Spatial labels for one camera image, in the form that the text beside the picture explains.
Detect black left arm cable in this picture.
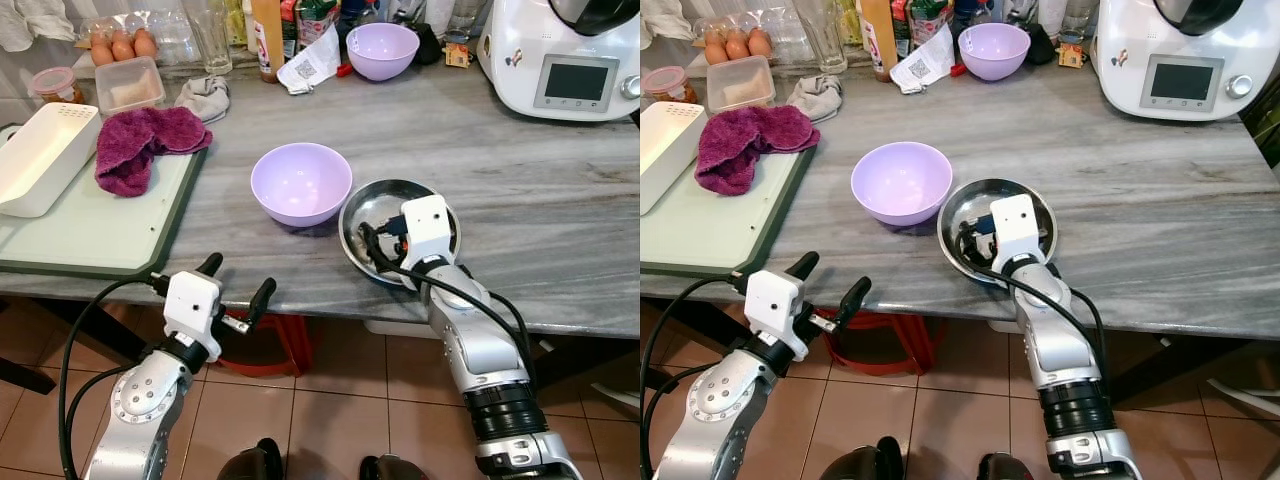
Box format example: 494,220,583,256
640,276,753,480
57,272,169,480

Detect green food packet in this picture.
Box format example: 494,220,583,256
905,0,951,46
295,0,341,46

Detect white rectangular plastic box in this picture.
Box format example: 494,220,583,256
0,102,102,219
640,101,708,215

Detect white kitchen machine with screen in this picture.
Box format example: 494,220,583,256
1090,0,1263,123
477,0,641,123

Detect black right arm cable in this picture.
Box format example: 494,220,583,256
358,222,538,386
955,225,1111,386

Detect lilac plastic bowl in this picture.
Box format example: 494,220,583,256
346,23,421,82
250,143,354,229
851,142,954,228
957,23,1032,82

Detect clear lidded food container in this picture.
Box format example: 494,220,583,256
705,56,776,113
95,57,167,116

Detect black robot right foot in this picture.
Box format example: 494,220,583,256
358,455,431,480
977,453,1036,480

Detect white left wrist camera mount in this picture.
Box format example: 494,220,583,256
745,270,809,363
163,270,223,363

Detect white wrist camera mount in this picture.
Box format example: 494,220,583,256
988,194,1041,263
745,270,809,363
400,196,453,266
163,270,223,363

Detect grey crumpled cloth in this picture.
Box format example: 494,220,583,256
785,75,843,123
175,76,231,124

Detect small black object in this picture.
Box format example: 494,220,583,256
415,22,444,66
1025,22,1054,66

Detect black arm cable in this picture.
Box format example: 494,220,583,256
955,225,1111,386
640,276,753,480
358,222,538,386
57,272,169,480

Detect red plastic stool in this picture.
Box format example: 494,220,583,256
815,308,941,378
205,310,316,378

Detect white cutting board green rim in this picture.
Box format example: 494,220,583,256
640,145,816,279
0,125,209,279

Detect clear drinking glass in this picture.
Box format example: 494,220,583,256
795,0,846,73
183,3,233,76

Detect black robot left foot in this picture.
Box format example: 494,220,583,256
217,438,284,480
820,437,906,480

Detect orange sauce bottle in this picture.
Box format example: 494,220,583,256
860,0,898,83
250,0,285,83

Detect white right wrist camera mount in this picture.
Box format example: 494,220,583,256
400,196,453,266
988,194,1041,263

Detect black robot foot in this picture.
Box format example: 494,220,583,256
977,453,1036,480
820,437,906,480
217,438,284,480
358,455,431,480

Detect purple terry towel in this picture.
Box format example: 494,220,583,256
95,106,214,198
695,105,821,197

